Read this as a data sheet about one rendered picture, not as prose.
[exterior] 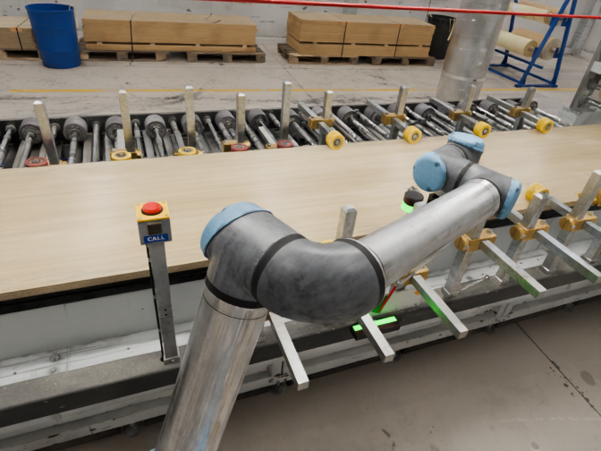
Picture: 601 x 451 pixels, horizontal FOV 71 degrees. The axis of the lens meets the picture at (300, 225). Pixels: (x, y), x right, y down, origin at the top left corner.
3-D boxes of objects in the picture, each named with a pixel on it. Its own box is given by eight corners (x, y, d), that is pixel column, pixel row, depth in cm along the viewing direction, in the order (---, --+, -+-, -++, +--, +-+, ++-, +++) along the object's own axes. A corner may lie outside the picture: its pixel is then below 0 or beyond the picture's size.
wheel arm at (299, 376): (308, 389, 109) (310, 379, 106) (296, 393, 108) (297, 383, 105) (260, 279, 141) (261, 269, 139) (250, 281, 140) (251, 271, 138)
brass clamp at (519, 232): (545, 238, 155) (552, 226, 152) (518, 243, 151) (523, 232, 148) (533, 228, 160) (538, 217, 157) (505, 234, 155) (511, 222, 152)
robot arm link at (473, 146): (441, 133, 105) (461, 125, 111) (427, 177, 112) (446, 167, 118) (476, 147, 100) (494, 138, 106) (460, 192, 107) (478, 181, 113)
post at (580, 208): (551, 275, 176) (609, 173, 148) (545, 276, 174) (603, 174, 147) (544, 269, 178) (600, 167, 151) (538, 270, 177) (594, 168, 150)
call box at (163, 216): (173, 243, 98) (170, 216, 93) (140, 248, 95) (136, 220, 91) (169, 226, 103) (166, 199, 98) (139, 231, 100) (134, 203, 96)
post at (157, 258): (180, 361, 123) (166, 239, 98) (163, 365, 122) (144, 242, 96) (178, 349, 127) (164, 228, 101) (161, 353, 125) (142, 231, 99)
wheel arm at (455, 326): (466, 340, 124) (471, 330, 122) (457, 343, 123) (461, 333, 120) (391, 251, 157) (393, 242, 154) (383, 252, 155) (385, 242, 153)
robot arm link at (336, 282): (326, 307, 48) (535, 174, 91) (256, 252, 54) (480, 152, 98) (311, 373, 54) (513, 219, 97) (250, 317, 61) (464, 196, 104)
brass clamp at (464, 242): (493, 248, 147) (498, 236, 144) (462, 254, 142) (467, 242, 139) (481, 238, 151) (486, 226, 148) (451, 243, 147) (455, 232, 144)
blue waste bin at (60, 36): (84, 71, 555) (72, 9, 514) (35, 70, 539) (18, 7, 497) (88, 58, 600) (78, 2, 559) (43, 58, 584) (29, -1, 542)
